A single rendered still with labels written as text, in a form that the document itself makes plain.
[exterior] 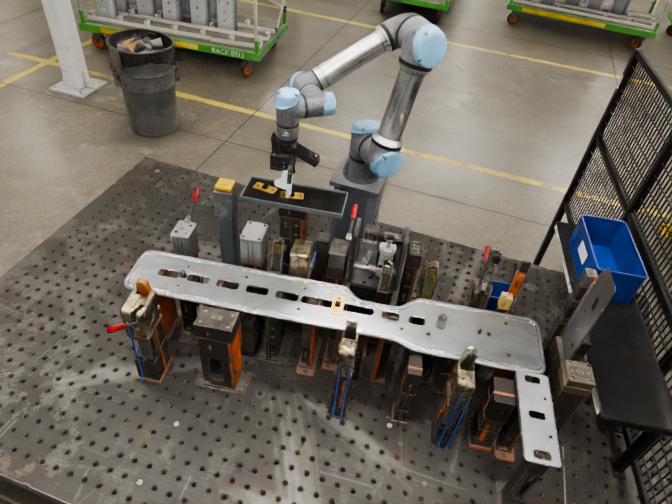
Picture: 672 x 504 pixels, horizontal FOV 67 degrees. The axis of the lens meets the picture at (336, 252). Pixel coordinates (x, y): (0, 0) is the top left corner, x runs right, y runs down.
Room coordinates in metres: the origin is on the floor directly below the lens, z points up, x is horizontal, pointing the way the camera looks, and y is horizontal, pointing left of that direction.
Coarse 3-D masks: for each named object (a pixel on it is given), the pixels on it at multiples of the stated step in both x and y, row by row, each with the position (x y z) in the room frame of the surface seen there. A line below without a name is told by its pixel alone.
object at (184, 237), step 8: (176, 224) 1.37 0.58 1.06; (184, 224) 1.38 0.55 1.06; (192, 224) 1.38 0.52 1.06; (176, 232) 1.33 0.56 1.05; (184, 232) 1.33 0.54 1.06; (192, 232) 1.35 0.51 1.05; (176, 240) 1.31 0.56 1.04; (184, 240) 1.31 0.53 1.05; (192, 240) 1.34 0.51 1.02; (176, 248) 1.31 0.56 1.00; (184, 248) 1.31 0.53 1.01; (192, 248) 1.33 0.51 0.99; (192, 256) 1.32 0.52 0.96; (200, 280) 1.36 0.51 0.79; (200, 304) 1.32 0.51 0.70
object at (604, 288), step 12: (600, 276) 1.09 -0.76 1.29; (600, 288) 1.06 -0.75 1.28; (612, 288) 1.01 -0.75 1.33; (588, 300) 1.08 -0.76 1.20; (600, 300) 1.03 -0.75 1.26; (576, 312) 1.10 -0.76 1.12; (588, 312) 1.04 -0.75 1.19; (600, 312) 0.99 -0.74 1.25; (576, 324) 1.07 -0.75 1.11; (588, 324) 1.01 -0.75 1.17; (564, 336) 1.09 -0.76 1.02; (576, 336) 1.03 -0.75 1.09; (564, 348) 1.05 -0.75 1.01; (576, 348) 0.99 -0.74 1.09
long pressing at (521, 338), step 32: (160, 256) 1.26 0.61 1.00; (128, 288) 1.11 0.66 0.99; (160, 288) 1.11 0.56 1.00; (192, 288) 1.13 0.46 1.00; (224, 288) 1.15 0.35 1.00; (288, 288) 1.18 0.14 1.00; (320, 288) 1.20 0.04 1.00; (288, 320) 1.05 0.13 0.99; (320, 320) 1.06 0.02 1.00; (384, 320) 1.09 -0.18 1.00; (448, 320) 1.12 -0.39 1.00; (480, 320) 1.14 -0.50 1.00; (512, 320) 1.15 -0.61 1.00; (416, 352) 0.98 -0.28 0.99; (448, 352) 0.99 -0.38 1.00; (480, 352) 1.00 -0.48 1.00; (512, 352) 1.02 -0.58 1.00
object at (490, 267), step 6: (492, 252) 1.24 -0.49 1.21; (498, 252) 1.24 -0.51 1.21; (492, 258) 1.21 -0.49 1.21; (498, 258) 1.21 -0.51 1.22; (486, 264) 1.23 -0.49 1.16; (492, 264) 1.24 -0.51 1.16; (486, 270) 1.23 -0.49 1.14; (492, 270) 1.23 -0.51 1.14; (486, 276) 1.23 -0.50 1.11; (492, 276) 1.22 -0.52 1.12; (480, 282) 1.22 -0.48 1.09; (486, 282) 1.23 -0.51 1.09; (480, 288) 1.21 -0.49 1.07; (486, 294) 1.21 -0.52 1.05
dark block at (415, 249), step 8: (408, 248) 1.33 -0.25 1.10; (416, 248) 1.32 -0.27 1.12; (408, 256) 1.29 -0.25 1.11; (416, 256) 1.29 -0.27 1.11; (408, 264) 1.29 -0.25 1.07; (416, 264) 1.29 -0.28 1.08; (408, 272) 1.29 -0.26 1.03; (416, 272) 1.29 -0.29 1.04; (408, 280) 1.29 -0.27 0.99; (400, 288) 1.31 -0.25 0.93; (408, 288) 1.29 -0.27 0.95; (400, 296) 1.29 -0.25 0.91; (408, 296) 1.29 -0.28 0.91; (400, 304) 1.29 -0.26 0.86
